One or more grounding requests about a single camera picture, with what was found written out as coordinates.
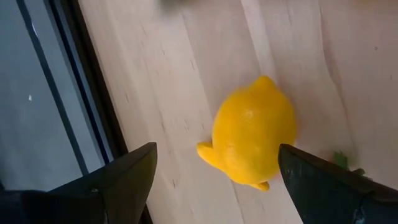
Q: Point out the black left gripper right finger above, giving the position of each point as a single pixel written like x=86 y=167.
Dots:
x=317 y=189

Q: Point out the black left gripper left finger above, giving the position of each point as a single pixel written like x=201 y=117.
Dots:
x=124 y=180

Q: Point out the lumpy yellow fruit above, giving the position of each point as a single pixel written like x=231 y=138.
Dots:
x=252 y=133

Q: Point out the black aluminium table frame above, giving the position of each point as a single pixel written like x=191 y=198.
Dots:
x=104 y=109

